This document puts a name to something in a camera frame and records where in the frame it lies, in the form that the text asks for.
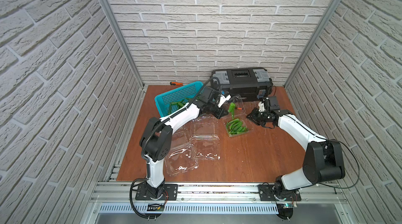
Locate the green pepper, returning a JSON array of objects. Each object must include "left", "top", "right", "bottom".
[{"left": 228, "top": 102, "right": 237, "bottom": 119}]

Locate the clear pepper container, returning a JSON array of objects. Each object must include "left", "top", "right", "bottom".
[
  {"left": 222, "top": 95, "right": 254, "bottom": 137},
  {"left": 190, "top": 116, "right": 220, "bottom": 161}
]

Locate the teal plastic basket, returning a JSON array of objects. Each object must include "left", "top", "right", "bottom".
[{"left": 155, "top": 81, "right": 203, "bottom": 117}]

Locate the clear clamshell container with peppers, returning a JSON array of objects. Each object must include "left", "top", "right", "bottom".
[{"left": 164, "top": 131, "right": 198, "bottom": 176}]

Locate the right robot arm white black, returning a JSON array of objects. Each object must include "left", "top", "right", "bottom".
[{"left": 247, "top": 97, "right": 345, "bottom": 200}]

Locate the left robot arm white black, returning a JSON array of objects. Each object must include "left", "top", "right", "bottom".
[{"left": 140, "top": 86, "right": 231, "bottom": 191}]

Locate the black toolbox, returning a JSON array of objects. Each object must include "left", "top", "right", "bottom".
[{"left": 211, "top": 67, "right": 273, "bottom": 102}]

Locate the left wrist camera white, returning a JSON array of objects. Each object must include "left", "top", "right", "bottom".
[{"left": 217, "top": 94, "right": 231, "bottom": 108}]

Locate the black corrugated cable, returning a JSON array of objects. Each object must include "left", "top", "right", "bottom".
[{"left": 139, "top": 77, "right": 221, "bottom": 162}]

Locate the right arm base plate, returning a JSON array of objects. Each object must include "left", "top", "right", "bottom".
[{"left": 258, "top": 183, "right": 301, "bottom": 202}]

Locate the aluminium frame post left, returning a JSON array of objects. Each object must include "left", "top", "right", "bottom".
[{"left": 99, "top": 0, "right": 145, "bottom": 89}]

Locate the aluminium frame post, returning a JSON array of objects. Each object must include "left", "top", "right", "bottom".
[
  {"left": 283, "top": 0, "right": 342, "bottom": 88},
  {"left": 99, "top": 0, "right": 145, "bottom": 89}
]

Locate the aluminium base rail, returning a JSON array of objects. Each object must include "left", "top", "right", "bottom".
[{"left": 90, "top": 182, "right": 348, "bottom": 215}]

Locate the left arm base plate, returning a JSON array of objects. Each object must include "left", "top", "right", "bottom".
[{"left": 135, "top": 183, "right": 179, "bottom": 201}]

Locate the aluminium frame post right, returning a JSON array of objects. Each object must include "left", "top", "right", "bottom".
[{"left": 283, "top": 0, "right": 342, "bottom": 88}]

